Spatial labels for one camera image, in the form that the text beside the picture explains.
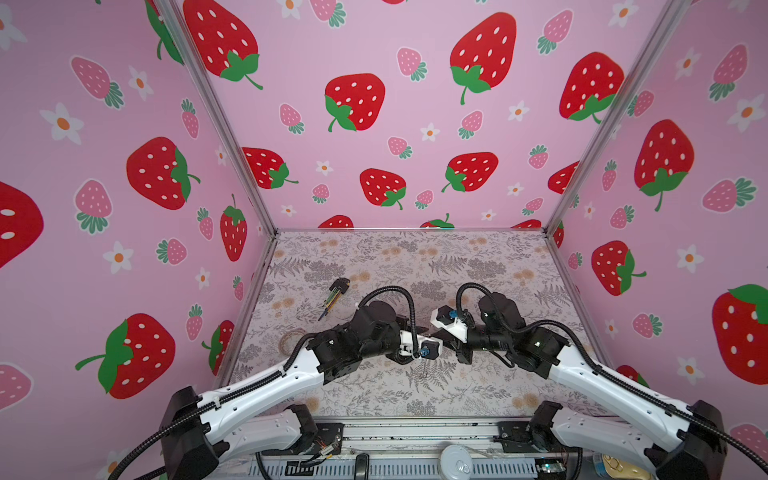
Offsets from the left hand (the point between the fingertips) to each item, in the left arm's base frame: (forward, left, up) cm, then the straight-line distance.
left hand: (425, 324), depth 70 cm
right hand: (-1, -1, -3) cm, 3 cm away
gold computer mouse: (-27, -44, -18) cm, 54 cm away
